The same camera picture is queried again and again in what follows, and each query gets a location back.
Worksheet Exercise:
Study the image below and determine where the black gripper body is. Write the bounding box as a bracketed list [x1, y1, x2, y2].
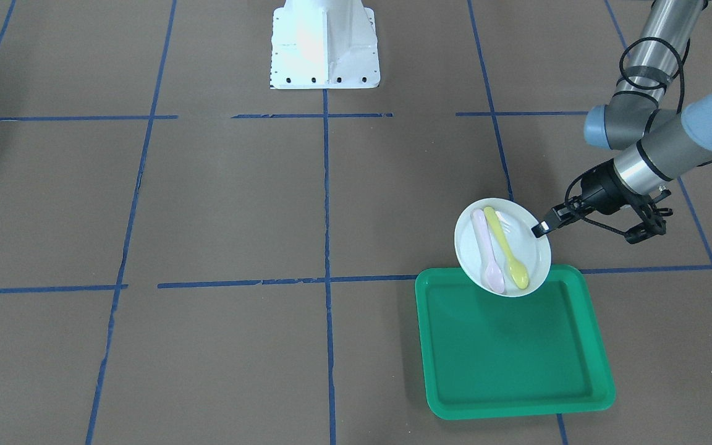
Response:
[563, 160, 630, 219]

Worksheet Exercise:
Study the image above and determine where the white round plate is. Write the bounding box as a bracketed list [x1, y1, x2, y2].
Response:
[453, 198, 551, 298]

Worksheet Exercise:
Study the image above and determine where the yellow plastic spoon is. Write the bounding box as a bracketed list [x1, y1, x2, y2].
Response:
[483, 206, 530, 290]

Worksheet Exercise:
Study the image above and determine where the pink plastic spoon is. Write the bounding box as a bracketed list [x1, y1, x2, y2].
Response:
[471, 208, 506, 295]

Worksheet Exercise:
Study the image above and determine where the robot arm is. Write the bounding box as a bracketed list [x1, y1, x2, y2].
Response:
[532, 1, 712, 244]

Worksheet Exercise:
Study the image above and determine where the green plastic tray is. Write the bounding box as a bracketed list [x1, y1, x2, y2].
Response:
[415, 265, 616, 420]

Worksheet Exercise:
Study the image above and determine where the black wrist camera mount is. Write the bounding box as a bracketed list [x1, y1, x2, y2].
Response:
[621, 186, 673, 244]

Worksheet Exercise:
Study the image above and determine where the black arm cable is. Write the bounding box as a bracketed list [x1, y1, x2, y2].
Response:
[618, 36, 685, 118]

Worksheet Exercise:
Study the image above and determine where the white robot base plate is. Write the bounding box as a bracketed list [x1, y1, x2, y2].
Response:
[269, 1, 381, 90]

